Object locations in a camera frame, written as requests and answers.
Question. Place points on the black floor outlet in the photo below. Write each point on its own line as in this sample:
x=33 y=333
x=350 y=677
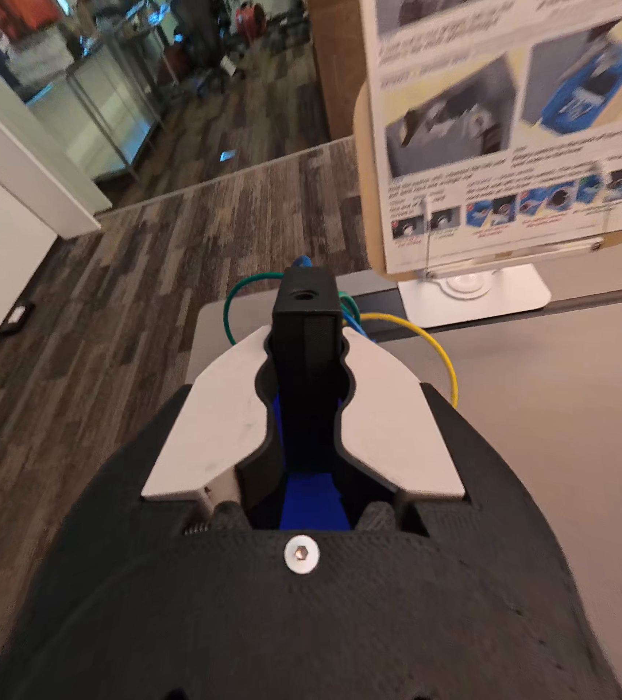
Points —
x=17 y=317

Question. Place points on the printed instruction sheet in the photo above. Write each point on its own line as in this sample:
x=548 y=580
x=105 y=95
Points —
x=453 y=136

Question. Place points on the red machine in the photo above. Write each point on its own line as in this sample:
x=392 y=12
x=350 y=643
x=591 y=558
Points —
x=250 y=19

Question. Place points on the wooden backing board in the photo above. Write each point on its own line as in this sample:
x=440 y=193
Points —
x=370 y=219

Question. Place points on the glass display cabinet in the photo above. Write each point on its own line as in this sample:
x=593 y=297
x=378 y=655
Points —
x=97 y=120

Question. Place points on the black office chair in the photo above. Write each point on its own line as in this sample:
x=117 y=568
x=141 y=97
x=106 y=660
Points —
x=201 y=33

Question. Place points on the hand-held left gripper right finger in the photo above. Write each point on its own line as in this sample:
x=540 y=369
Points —
x=398 y=426

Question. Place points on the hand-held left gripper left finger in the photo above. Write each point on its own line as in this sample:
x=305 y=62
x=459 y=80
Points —
x=212 y=426

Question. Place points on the white stand base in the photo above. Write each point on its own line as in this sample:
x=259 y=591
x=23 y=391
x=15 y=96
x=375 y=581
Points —
x=519 y=301

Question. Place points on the blue plastic bin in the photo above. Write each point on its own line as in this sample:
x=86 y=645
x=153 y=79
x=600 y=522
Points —
x=313 y=503

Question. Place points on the brown cardboard box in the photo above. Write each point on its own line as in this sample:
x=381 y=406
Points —
x=338 y=65

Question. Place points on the black ethernet switch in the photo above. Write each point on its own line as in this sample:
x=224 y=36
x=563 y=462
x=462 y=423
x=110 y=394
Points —
x=305 y=350

